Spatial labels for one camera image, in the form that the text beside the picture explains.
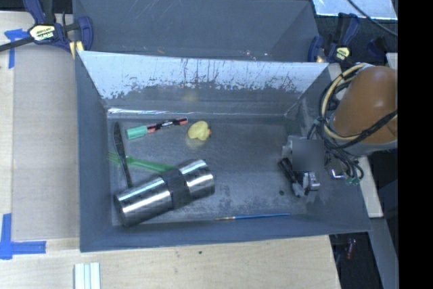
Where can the grey metal bin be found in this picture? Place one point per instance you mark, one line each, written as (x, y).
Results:
(243, 159)

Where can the pale wood board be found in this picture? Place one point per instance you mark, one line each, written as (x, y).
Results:
(44, 145)

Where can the silver cylinder with black band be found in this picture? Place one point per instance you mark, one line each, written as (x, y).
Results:
(145, 199)

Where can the green plastic fork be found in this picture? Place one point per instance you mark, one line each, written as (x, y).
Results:
(150, 164)

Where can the black plastic knife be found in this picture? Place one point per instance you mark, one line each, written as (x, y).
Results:
(119, 142)

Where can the green-capped black orange marker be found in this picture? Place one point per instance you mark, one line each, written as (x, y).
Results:
(159, 126)

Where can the yellow rubber duck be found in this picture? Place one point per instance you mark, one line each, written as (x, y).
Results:
(199, 130)

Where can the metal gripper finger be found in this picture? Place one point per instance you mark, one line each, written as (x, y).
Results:
(313, 181)
(298, 189)

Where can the thin blue paintbrush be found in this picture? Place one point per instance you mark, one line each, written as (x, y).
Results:
(257, 216)

